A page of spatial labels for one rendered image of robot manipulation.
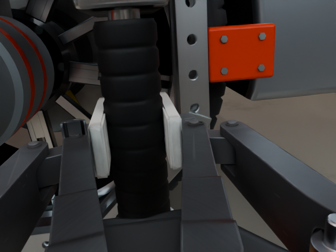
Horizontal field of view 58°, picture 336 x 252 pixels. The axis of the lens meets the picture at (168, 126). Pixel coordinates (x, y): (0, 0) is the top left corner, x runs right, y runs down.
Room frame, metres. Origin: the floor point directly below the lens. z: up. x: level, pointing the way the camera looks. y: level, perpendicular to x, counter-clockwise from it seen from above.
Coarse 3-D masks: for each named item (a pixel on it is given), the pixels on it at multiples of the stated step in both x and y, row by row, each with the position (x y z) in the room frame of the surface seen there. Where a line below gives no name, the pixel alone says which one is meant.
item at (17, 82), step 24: (0, 24) 0.32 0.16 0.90; (0, 48) 0.28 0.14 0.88; (24, 48) 0.33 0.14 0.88; (0, 72) 0.26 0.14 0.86; (24, 72) 0.29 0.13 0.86; (48, 72) 0.38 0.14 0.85; (0, 96) 0.24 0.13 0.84; (24, 96) 0.28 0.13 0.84; (48, 96) 0.39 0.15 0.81; (0, 120) 0.24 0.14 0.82; (24, 120) 0.30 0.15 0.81; (0, 144) 0.28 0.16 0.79
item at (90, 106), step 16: (16, 0) 0.62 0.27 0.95; (64, 0) 0.63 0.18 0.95; (64, 16) 0.63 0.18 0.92; (80, 16) 0.63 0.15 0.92; (80, 48) 0.62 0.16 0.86; (96, 48) 0.63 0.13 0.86; (80, 96) 0.63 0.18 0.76; (96, 96) 0.63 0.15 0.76; (48, 112) 0.62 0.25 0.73; (64, 112) 0.62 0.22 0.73
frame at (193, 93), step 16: (176, 0) 0.39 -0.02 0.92; (192, 0) 0.44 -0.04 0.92; (176, 16) 0.39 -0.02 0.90; (192, 16) 0.39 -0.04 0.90; (176, 32) 0.39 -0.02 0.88; (192, 32) 0.39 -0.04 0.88; (176, 48) 0.39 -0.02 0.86; (192, 48) 0.39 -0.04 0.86; (176, 64) 0.40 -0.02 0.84; (192, 64) 0.39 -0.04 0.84; (176, 80) 0.43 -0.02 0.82; (192, 80) 0.39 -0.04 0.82; (208, 80) 0.40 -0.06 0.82; (176, 96) 0.43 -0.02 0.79; (192, 96) 0.39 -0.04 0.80; (208, 96) 0.40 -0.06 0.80; (192, 112) 0.39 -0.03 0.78; (208, 112) 0.39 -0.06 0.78; (208, 128) 0.39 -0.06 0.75; (112, 192) 0.43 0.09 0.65; (112, 208) 0.38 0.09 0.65; (48, 224) 0.41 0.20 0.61; (32, 240) 0.37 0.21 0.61; (48, 240) 0.37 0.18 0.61
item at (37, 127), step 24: (48, 0) 0.48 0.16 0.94; (24, 24) 0.51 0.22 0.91; (48, 24) 0.48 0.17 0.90; (168, 24) 0.48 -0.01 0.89; (48, 48) 0.52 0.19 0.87; (72, 48) 0.52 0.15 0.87; (168, 48) 0.52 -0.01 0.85; (72, 72) 0.48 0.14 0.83; (96, 72) 0.48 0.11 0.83; (168, 72) 0.52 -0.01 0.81; (48, 120) 0.48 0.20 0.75; (48, 144) 0.47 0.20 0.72
